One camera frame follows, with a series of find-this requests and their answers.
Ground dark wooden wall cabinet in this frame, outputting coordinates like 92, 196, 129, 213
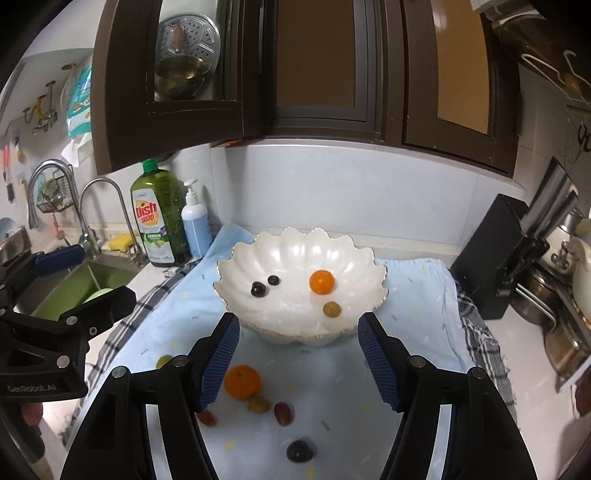
91, 1, 520, 176

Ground green plastic basin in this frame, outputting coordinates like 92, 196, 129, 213
83, 287, 113, 303

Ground orange tangerine on towel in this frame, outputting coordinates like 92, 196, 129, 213
223, 365, 263, 400

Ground small red orange tomato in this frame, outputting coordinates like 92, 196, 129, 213
195, 410, 217, 427

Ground black scissors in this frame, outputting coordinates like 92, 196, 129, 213
577, 123, 591, 153

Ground black knife block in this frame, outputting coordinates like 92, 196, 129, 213
451, 194, 549, 320

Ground metal colander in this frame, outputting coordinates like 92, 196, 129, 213
154, 14, 221, 101

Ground white scalloped ceramic bowl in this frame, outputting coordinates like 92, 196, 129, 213
213, 227, 388, 346

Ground yellow green lemon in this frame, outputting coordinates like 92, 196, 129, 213
155, 354, 172, 370

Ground green dish soap bottle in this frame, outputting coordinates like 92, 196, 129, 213
130, 159, 190, 268

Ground small yellow kumquat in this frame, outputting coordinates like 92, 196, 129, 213
247, 395, 270, 414

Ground orange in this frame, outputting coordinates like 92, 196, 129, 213
308, 270, 335, 295

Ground chrome kitchen faucet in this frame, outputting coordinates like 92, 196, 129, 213
80, 176, 148, 269

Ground white ceramic kettle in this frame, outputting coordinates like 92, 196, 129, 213
567, 238, 591, 320

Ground checkered grey kitchen cloth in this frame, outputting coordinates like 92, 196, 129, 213
61, 258, 514, 444

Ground yellow sponge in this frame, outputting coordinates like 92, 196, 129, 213
107, 233, 134, 253

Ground person's left hand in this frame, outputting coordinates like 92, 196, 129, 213
20, 402, 43, 426

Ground dark purple plum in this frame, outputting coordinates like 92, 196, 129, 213
286, 439, 315, 463

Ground light blue towel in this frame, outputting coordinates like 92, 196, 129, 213
113, 224, 473, 479

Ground steel pot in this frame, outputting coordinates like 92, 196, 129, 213
510, 266, 561, 329

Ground small green yellow fruit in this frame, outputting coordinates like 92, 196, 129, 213
322, 301, 342, 318

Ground white blue pump bottle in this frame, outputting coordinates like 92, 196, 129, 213
181, 179, 213, 259

